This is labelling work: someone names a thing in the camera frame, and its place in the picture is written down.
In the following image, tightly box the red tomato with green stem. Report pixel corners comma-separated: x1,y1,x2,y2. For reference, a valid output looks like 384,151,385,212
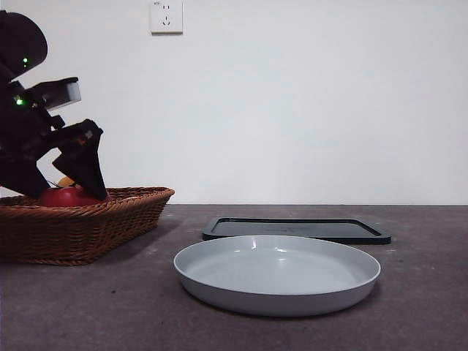
38,185,106,207

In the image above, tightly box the black rectangular tray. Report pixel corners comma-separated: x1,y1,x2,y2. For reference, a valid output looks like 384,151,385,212
202,216,392,246

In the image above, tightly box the brown wicker basket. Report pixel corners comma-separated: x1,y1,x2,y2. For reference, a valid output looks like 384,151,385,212
0,186,176,266

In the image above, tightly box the white wall socket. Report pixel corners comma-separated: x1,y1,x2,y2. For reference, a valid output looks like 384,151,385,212
151,0,184,36

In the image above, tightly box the round white plate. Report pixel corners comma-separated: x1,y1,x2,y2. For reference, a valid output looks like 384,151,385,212
173,234,382,318

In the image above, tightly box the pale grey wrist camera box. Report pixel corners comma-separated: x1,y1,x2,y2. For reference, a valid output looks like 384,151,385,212
31,77,82,112

